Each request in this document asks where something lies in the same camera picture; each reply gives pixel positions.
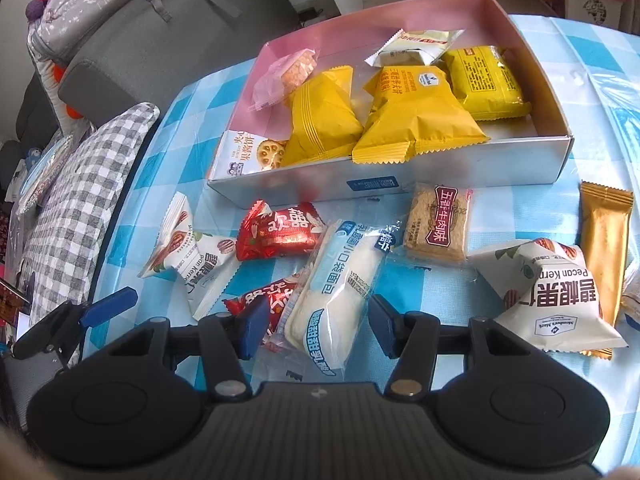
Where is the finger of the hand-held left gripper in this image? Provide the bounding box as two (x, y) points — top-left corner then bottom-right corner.
(14, 286), (139, 361)

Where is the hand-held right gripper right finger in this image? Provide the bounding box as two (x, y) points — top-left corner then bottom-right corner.
(368, 294), (506, 401)

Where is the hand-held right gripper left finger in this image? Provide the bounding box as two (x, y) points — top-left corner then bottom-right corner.
(107, 295), (271, 403)

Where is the red candy packet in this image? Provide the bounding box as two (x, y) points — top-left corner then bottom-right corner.
(222, 275), (306, 346)
(235, 200), (327, 262)

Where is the white bread packet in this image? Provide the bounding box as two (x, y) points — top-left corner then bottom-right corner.
(277, 218), (396, 378)

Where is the white nut snack packet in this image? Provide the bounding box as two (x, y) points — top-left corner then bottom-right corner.
(137, 192), (241, 321)
(467, 239), (628, 353)

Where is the clear brown cracker packet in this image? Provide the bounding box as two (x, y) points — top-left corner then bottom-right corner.
(395, 182), (473, 267)

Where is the pink silver cardboard box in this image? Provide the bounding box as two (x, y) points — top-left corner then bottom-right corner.
(206, 0), (573, 204)

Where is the orange white biscuit packet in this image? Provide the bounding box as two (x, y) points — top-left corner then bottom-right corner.
(209, 130), (288, 181)

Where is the yellow packet with white logo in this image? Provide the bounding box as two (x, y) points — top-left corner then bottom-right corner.
(352, 64), (491, 165)

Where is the plain yellow snack packet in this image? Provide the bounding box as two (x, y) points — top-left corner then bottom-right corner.
(282, 66), (365, 167)

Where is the gold bar packet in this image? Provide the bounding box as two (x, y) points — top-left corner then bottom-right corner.
(579, 181), (635, 361)

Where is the pink snack packet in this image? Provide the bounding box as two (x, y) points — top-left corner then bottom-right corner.
(250, 47), (321, 111)

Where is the silver snack packet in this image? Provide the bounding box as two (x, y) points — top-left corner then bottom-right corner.
(620, 260), (640, 321)

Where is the yellow packet black text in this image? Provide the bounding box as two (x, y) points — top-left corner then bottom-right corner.
(442, 46), (532, 122)

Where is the grey checked pillow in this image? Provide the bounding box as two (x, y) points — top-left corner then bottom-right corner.
(20, 102), (161, 321)

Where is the light blue cloth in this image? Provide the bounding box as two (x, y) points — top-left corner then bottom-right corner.
(15, 135), (76, 211)

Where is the blue checked tablecloth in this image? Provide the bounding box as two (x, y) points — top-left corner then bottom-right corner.
(82, 12), (640, 476)

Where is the orange plush toy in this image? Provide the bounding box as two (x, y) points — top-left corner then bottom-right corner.
(50, 60), (88, 121)

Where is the grey sofa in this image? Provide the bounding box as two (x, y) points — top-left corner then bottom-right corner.
(0, 0), (281, 186)

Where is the grey floral backpack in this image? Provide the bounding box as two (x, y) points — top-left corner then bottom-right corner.
(27, 0), (166, 61)

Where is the white printed storage box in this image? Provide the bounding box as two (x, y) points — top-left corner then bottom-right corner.
(565, 0), (626, 28)

